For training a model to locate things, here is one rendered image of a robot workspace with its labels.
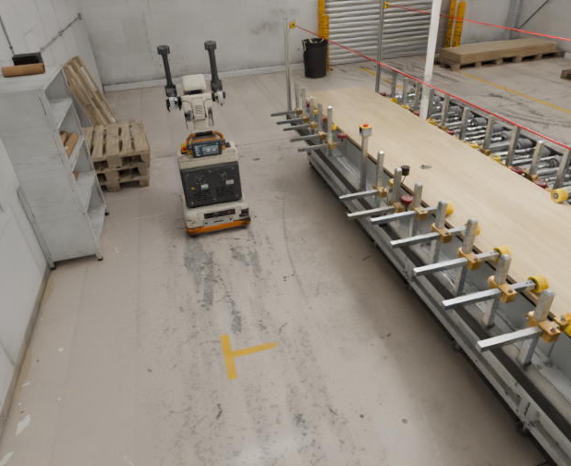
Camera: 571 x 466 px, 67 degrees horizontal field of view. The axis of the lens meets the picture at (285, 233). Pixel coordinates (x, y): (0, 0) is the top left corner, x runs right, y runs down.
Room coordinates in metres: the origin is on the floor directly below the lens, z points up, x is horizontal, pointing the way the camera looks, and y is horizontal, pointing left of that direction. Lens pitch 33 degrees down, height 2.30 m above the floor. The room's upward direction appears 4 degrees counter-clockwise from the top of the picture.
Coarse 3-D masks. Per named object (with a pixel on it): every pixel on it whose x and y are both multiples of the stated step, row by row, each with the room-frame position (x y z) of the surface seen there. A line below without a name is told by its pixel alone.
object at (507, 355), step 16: (336, 160) 3.60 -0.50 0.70; (336, 176) 3.42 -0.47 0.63; (352, 176) 3.26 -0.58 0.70; (352, 192) 3.08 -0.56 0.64; (368, 208) 2.79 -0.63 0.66; (416, 256) 2.12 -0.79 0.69; (448, 288) 1.80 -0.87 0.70; (464, 320) 1.63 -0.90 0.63; (480, 320) 1.55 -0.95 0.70; (480, 336) 1.50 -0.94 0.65; (496, 336) 1.44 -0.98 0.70; (496, 352) 1.38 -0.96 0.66; (512, 352) 1.34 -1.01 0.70; (512, 368) 1.28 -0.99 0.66; (528, 368) 1.25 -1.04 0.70; (528, 384) 1.18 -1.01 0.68; (544, 384) 1.16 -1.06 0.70; (544, 400) 1.10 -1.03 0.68; (560, 400) 1.08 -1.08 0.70; (560, 416) 1.02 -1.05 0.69
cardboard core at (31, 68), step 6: (12, 66) 3.74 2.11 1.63; (18, 66) 3.74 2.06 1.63; (24, 66) 3.74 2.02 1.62; (30, 66) 3.75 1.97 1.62; (36, 66) 3.75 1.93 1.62; (42, 66) 3.76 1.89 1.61; (6, 72) 3.69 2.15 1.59; (12, 72) 3.70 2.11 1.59; (18, 72) 3.71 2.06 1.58; (24, 72) 3.72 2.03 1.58; (30, 72) 3.73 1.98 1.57; (36, 72) 3.75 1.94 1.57; (42, 72) 3.76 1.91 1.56
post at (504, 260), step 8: (504, 256) 1.52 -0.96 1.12; (504, 264) 1.51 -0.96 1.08; (496, 272) 1.53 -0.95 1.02; (504, 272) 1.51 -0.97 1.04; (496, 280) 1.52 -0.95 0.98; (504, 280) 1.51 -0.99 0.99; (488, 304) 1.53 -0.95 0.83; (496, 304) 1.51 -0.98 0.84; (488, 312) 1.52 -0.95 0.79; (488, 320) 1.51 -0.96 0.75
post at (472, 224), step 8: (472, 224) 1.75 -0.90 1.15; (472, 232) 1.75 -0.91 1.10; (464, 240) 1.78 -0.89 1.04; (472, 240) 1.75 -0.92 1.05; (464, 248) 1.76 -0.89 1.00; (456, 272) 1.78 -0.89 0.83; (464, 272) 1.75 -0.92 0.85; (456, 280) 1.77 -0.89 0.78; (464, 280) 1.75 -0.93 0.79; (456, 288) 1.76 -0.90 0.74
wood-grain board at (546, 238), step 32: (320, 96) 4.91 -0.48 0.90; (352, 96) 4.83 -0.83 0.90; (352, 128) 3.84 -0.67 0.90; (384, 128) 3.79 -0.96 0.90; (416, 128) 3.75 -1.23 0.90; (384, 160) 3.09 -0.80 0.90; (416, 160) 3.06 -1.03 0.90; (448, 160) 3.02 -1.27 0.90; (480, 160) 2.99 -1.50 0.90; (448, 192) 2.52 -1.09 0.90; (480, 192) 2.49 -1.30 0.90; (512, 192) 2.47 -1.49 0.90; (544, 192) 2.44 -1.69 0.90; (448, 224) 2.16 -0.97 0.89; (480, 224) 2.12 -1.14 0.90; (512, 224) 2.10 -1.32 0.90; (544, 224) 2.08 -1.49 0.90; (512, 256) 1.80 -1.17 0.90; (544, 256) 1.78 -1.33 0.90
